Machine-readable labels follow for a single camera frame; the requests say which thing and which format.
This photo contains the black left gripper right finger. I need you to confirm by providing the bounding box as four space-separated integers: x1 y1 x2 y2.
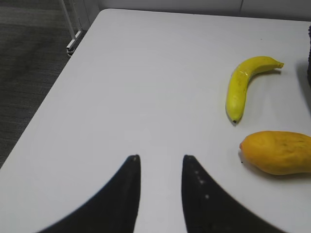
182 155 281 233

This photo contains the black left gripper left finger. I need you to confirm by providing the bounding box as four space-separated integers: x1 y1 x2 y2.
41 155 141 233

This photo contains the dark brown wicker basket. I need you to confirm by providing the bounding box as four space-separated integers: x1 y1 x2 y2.
307 25 311 87

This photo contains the yellow mango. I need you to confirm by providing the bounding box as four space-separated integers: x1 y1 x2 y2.
240 131 311 175

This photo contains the yellow banana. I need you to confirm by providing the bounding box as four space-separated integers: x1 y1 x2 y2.
225 56 284 124

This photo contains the white metal frame leg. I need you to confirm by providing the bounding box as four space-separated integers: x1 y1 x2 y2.
59 0 83 57

